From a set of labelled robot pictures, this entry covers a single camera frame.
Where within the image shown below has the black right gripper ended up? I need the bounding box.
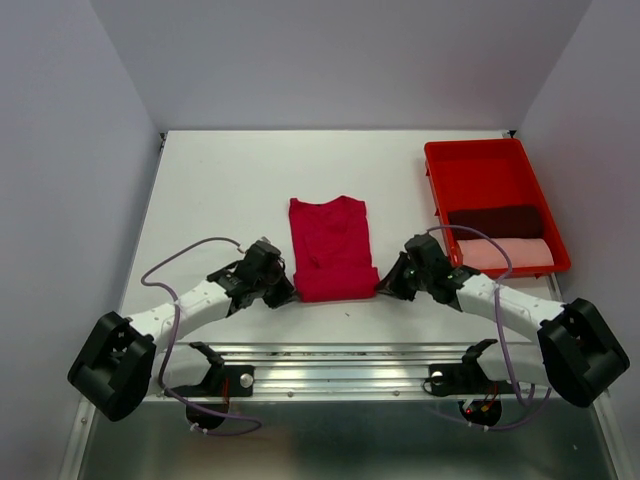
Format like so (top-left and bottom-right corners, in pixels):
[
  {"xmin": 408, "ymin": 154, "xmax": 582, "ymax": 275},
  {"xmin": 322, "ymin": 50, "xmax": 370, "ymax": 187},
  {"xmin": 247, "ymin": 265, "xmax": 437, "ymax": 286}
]
[{"xmin": 372, "ymin": 250, "xmax": 431, "ymax": 301}]

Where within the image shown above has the red t-shirt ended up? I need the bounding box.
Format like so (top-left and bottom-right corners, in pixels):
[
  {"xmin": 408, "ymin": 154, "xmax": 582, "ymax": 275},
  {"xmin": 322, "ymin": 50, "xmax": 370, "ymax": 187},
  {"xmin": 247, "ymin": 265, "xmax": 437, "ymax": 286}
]
[{"xmin": 289, "ymin": 196, "xmax": 379, "ymax": 303}]

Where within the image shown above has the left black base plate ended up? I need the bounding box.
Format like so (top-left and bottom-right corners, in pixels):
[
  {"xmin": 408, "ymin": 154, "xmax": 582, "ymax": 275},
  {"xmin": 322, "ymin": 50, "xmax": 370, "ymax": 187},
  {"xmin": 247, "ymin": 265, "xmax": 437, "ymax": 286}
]
[{"xmin": 167, "ymin": 364, "xmax": 255, "ymax": 398}]

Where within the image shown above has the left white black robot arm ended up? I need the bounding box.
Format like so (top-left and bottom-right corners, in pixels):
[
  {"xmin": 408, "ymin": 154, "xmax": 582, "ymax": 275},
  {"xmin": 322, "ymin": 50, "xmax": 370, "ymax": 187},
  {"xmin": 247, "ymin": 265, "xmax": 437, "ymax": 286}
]
[{"xmin": 67, "ymin": 240, "xmax": 294, "ymax": 421}]

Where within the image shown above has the red plastic bin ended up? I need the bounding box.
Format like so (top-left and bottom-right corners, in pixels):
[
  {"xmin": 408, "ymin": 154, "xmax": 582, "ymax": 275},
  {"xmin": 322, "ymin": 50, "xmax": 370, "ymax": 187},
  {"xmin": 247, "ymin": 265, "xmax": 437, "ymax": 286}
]
[{"xmin": 424, "ymin": 138, "xmax": 571, "ymax": 277}]

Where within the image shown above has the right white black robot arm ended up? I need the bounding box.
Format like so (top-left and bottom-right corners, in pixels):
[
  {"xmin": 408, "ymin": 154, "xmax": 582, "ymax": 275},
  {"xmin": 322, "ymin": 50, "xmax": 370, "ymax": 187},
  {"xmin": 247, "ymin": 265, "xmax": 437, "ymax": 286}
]
[{"xmin": 376, "ymin": 234, "xmax": 630, "ymax": 408}]

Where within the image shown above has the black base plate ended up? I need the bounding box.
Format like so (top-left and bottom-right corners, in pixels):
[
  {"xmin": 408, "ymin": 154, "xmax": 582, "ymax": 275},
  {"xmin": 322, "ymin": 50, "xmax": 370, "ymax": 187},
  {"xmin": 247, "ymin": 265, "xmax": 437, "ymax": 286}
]
[
  {"xmin": 422, "ymin": 363, "xmax": 513, "ymax": 397},
  {"xmin": 167, "ymin": 364, "xmax": 255, "ymax": 398}
]

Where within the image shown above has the dark maroon rolled t-shirt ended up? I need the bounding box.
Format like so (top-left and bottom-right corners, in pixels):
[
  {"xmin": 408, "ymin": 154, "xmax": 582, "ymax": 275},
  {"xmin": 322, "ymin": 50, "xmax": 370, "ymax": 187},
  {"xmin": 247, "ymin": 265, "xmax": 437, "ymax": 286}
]
[{"xmin": 448, "ymin": 205, "xmax": 544, "ymax": 239}]

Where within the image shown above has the pink rolled t-shirt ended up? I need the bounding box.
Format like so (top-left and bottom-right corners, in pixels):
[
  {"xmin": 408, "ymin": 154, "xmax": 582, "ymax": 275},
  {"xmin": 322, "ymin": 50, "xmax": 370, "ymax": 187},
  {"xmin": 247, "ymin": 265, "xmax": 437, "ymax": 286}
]
[{"xmin": 457, "ymin": 238, "xmax": 554, "ymax": 271}]

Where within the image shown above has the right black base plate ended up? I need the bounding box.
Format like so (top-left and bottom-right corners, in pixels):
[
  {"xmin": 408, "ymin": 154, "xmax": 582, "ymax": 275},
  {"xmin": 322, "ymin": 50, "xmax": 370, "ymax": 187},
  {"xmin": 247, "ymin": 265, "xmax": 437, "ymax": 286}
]
[{"xmin": 422, "ymin": 363, "xmax": 513, "ymax": 397}]

